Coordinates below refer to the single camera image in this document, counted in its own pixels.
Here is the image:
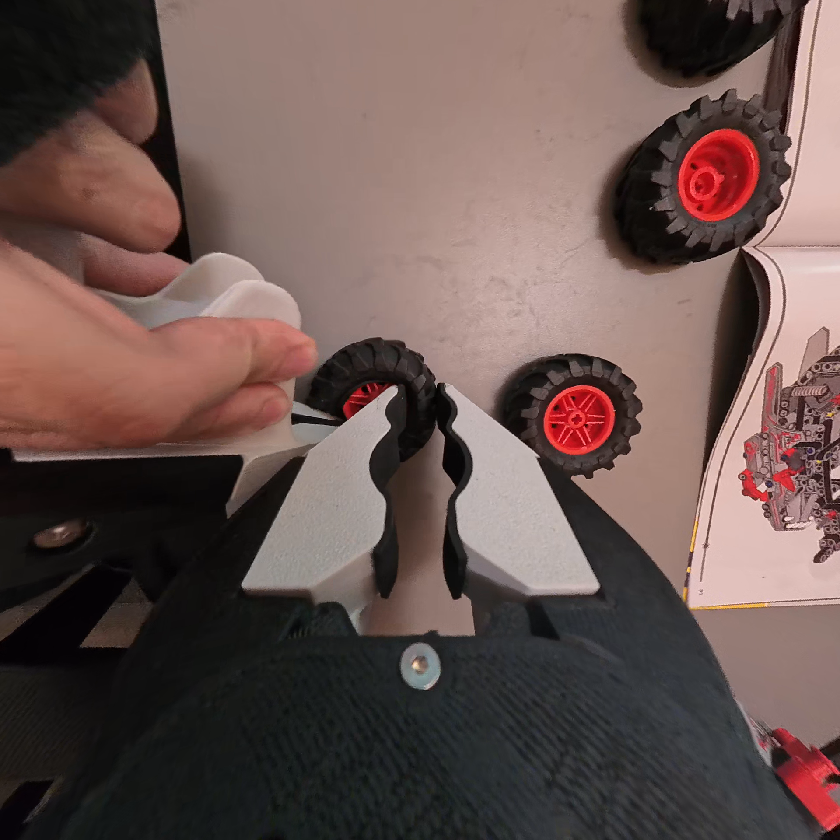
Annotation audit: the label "grey desk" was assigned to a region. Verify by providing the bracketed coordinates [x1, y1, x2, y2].
[156, 0, 840, 749]

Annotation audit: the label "white instruction booklet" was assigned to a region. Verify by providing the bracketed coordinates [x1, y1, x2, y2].
[681, 0, 840, 609]

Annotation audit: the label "grey red toy truck chassis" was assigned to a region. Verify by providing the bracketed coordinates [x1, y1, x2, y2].
[747, 717, 840, 836]

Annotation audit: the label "grey mesh office chair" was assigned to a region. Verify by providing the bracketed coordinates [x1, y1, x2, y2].
[0, 564, 155, 840]

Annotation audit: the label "person's left hand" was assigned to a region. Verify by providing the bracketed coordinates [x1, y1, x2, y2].
[0, 69, 320, 452]

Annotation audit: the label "small red rim toy wheel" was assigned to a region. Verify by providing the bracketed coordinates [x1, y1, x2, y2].
[306, 336, 439, 462]
[500, 353, 645, 480]

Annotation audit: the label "large red rim toy wheel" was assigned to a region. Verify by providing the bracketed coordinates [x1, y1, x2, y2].
[637, 0, 812, 80]
[614, 89, 794, 266]

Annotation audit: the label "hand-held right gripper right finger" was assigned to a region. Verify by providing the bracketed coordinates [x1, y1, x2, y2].
[433, 382, 604, 637]

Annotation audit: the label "person's left forearm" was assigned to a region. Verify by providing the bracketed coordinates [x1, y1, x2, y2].
[0, 0, 157, 166]

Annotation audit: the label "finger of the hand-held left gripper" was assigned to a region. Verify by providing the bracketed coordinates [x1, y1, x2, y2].
[12, 440, 324, 517]
[287, 392, 343, 450]

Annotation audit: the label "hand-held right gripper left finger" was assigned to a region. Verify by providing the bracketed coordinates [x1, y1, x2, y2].
[240, 385, 410, 636]

